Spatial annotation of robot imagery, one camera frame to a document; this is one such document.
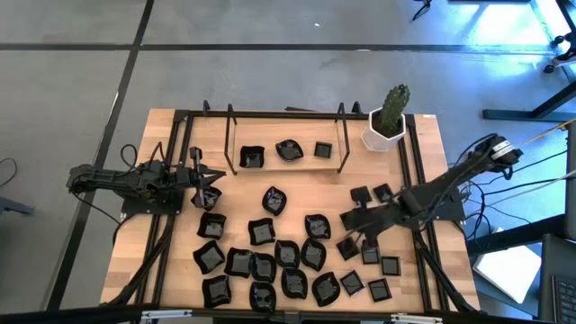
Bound white board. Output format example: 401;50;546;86
472;227;543;305

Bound black desk foot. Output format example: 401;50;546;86
481;80;576;122

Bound yellow extension cable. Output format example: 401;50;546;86
521;119;576;146

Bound green cactus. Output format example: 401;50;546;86
376;83;411;139

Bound black bowls rack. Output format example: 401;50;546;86
313;140;334;159

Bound black stand legs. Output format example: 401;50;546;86
411;0;434;22

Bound dark grey laptop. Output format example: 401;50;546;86
538;232;576;324

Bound office chair base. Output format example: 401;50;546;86
542;33;576;76

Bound grey floor object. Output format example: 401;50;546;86
0;196;36;218

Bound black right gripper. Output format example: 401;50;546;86
345;187;413;265

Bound black rig beam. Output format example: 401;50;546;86
0;304;576;324

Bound black floor cable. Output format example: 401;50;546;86
521;150;569;175
0;157;19;188

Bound grey panel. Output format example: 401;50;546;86
564;134;576;242

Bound pale grey cable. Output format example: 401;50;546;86
517;168;576;195

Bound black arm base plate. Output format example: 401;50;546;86
121;197;184;216
401;187;466;221

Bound black cable bundle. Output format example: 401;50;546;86
107;215;176;307
411;220;479;312

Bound black desk beam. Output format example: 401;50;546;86
467;214;567;257

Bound wooden shelf with black frame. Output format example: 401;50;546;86
223;102;351;176

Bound white hexagonal plant pot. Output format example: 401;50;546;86
361;107;408;153

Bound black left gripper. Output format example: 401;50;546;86
179;146;227;209

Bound silver metal bracket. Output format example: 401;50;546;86
140;309;194;321
390;312;445;324

